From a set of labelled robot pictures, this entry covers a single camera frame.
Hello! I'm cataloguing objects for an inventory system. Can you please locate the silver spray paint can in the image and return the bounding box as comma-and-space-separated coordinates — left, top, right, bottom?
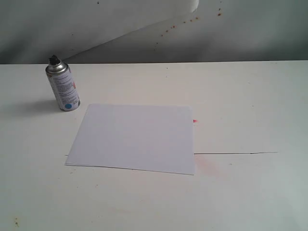
45, 55, 80, 112

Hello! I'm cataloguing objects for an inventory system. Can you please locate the white paper sheet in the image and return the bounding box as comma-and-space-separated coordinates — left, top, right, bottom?
66, 103, 195, 175

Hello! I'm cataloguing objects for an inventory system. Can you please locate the white backdrop sheet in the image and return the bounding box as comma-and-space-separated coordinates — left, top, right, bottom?
0, 0, 199, 64

